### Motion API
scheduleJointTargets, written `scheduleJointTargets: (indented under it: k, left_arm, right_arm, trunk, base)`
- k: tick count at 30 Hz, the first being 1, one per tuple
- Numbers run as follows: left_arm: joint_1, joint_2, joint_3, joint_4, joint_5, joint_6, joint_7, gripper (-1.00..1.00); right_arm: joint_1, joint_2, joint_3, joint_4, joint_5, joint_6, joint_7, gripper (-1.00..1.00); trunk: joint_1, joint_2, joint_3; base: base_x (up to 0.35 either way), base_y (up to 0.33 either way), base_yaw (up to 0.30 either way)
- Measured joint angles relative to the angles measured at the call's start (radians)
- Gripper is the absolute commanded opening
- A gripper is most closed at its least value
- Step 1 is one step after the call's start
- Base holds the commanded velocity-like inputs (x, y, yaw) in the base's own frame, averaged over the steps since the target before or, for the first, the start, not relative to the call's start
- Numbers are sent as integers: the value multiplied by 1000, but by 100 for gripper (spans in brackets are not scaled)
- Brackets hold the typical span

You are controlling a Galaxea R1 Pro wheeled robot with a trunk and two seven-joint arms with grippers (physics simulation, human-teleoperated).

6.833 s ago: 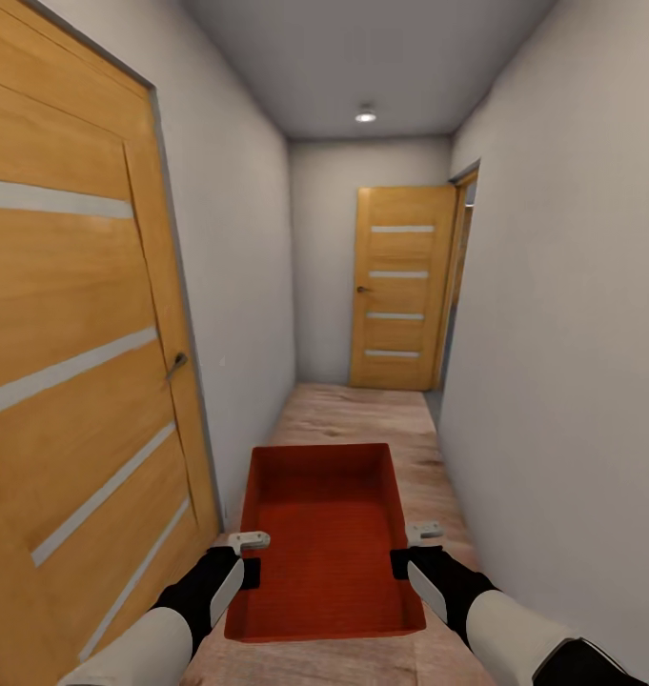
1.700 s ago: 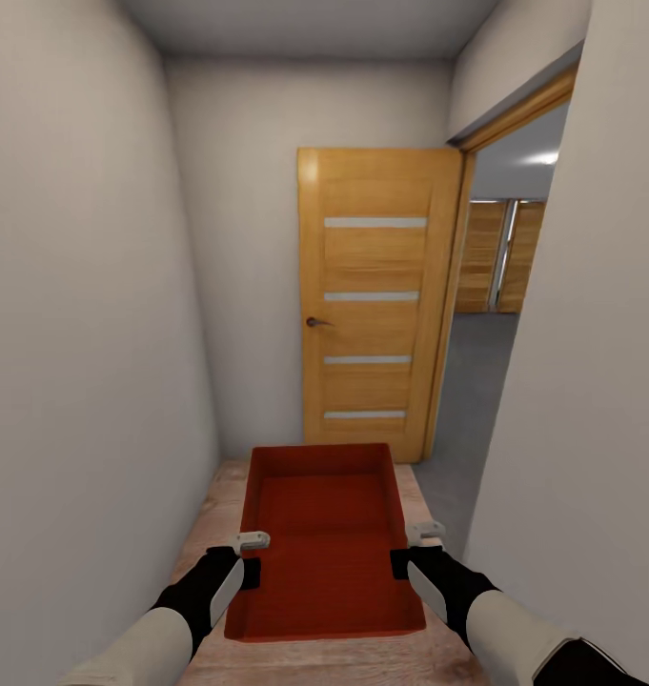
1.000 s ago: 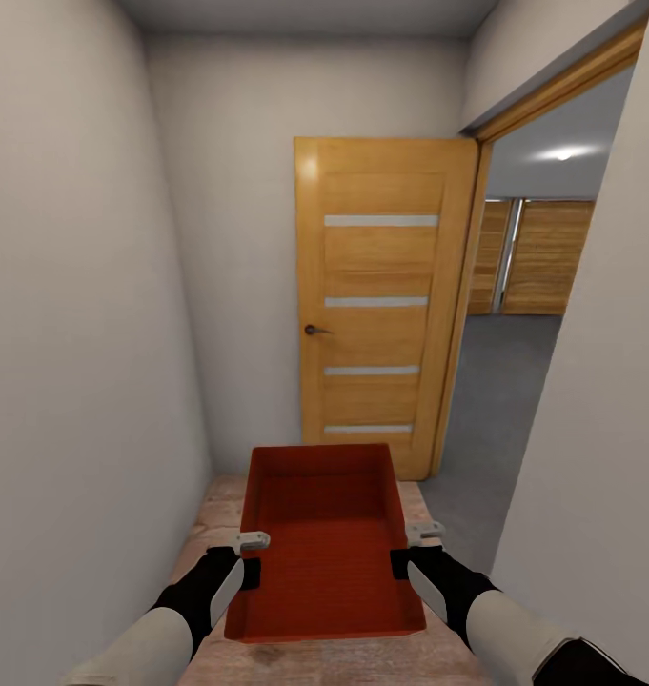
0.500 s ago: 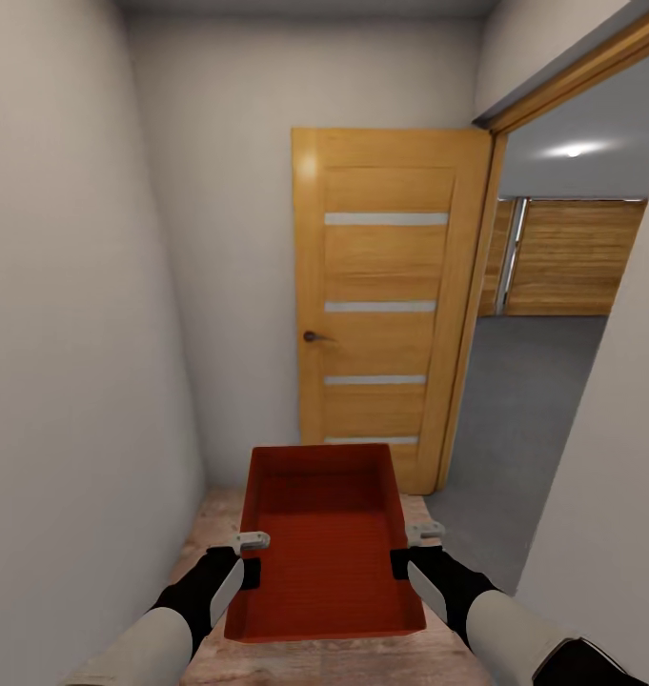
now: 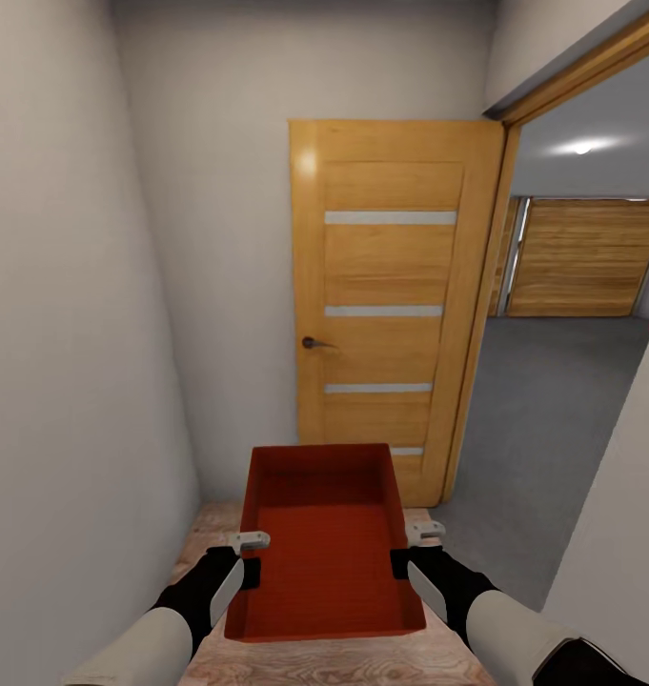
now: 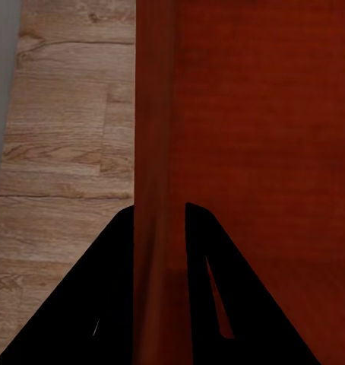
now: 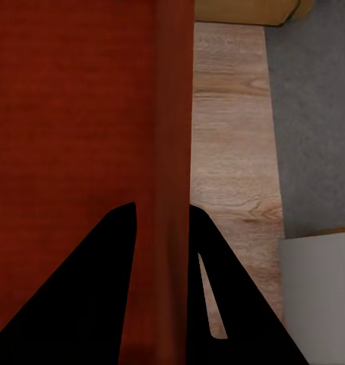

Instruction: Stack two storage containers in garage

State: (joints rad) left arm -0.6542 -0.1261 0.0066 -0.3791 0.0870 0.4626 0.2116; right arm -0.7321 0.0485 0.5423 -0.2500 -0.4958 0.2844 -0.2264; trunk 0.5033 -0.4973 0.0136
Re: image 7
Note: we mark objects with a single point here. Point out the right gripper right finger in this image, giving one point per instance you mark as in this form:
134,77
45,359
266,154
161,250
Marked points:
255,334

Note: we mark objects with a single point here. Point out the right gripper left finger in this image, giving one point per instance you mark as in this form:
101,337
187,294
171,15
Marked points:
77,316

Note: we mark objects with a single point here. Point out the storage box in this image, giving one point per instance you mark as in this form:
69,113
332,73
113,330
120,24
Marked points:
95,113

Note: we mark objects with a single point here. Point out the door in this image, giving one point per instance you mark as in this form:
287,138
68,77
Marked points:
267,12

